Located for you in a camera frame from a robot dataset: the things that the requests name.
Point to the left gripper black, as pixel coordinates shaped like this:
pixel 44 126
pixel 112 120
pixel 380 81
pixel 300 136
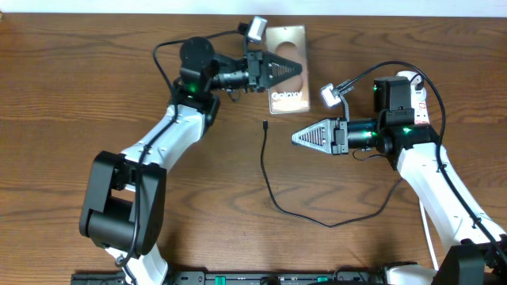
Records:
pixel 265 66

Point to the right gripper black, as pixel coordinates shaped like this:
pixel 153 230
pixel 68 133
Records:
pixel 328 146

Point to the Galaxy smartphone with bronze screen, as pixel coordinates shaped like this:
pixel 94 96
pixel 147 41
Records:
pixel 293 94

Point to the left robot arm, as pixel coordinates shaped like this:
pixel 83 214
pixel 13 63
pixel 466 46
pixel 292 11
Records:
pixel 125 197

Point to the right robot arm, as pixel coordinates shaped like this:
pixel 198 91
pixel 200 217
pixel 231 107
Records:
pixel 475 245

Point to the black USB charger plug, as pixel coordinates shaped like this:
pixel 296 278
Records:
pixel 419 85

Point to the white power strip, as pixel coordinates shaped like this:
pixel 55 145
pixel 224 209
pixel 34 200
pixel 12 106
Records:
pixel 418 97

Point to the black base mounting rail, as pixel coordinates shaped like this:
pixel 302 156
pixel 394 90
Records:
pixel 341 276

